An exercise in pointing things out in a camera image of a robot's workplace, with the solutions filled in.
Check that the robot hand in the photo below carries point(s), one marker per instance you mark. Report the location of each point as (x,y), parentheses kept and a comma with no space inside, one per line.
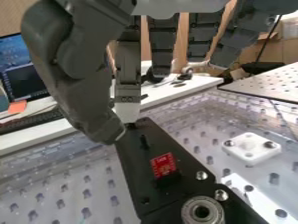
(74,50)

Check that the red circuit board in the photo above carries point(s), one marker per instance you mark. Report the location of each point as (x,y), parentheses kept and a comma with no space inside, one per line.
(162,165)

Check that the laptop screen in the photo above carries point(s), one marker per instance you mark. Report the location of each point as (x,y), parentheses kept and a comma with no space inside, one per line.
(21,73)

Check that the orange paper note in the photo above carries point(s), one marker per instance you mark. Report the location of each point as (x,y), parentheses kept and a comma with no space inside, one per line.
(16,107)

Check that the black keyboard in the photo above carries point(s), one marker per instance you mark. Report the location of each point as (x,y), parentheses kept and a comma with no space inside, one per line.
(30,120)

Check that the white desk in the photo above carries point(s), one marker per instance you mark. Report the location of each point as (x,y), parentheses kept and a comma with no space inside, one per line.
(40,136)

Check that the clear box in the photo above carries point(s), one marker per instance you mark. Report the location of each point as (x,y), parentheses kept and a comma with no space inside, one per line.
(53,186)

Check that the black plate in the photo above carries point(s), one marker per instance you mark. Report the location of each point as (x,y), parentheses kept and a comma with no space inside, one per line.
(137,186)

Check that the cardboard box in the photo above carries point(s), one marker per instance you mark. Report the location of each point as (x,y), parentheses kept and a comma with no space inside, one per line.
(283,46)

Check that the small white square block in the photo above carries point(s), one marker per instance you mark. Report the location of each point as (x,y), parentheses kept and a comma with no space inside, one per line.
(250,150)

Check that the steel ball bearing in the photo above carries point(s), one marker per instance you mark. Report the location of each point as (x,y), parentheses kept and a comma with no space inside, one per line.
(191,208)

